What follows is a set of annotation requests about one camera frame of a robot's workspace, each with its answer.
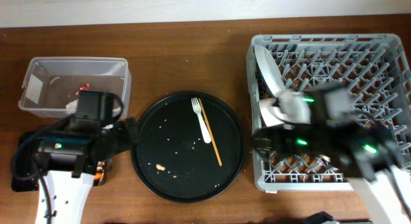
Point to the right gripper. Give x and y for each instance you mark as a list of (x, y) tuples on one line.
[(262, 142)]

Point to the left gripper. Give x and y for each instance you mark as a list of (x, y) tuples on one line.
[(121, 136)]

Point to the white bowl with food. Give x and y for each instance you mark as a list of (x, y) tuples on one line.
[(270, 114)]

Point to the orange carrot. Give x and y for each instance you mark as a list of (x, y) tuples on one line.
[(98, 176)]

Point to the white tissue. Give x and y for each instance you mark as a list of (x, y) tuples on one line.
[(71, 105)]

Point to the red snack wrapper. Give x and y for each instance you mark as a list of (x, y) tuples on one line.
[(85, 87)]

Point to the grey round plate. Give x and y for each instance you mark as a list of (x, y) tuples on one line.
[(269, 70)]

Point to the white plastic fork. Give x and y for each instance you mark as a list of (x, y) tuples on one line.
[(198, 111)]

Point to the wooden chopstick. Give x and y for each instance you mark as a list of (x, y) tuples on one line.
[(210, 133)]

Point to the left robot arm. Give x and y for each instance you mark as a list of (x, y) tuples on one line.
[(61, 198)]

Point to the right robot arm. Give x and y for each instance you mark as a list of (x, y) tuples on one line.
[(321, 121)]

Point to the grey dishwasher rack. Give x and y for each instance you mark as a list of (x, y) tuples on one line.
[(373, 67)]

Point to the peanut shell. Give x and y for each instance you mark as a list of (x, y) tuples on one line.
[(160, 167)]

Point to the round black serving tray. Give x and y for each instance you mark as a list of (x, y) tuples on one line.
[(170, 135)]

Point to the clear plastic bin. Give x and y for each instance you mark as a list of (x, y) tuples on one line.
[(51, 83)]

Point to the black rectangular tray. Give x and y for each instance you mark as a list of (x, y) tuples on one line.
[(22, 172)]

